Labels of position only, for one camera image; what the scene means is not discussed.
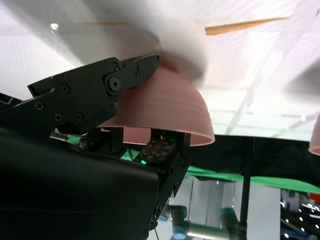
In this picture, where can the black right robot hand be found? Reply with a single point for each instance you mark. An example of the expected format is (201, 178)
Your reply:
(75, 100)

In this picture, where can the pink plastic bowl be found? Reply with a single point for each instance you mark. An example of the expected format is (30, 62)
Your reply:
(316, 147)
(170, 105)

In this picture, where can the grey tube with teal rings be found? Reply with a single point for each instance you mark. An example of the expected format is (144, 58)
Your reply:
(200, 228)

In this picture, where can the black pole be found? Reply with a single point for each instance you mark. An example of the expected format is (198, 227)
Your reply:
(245, 187)

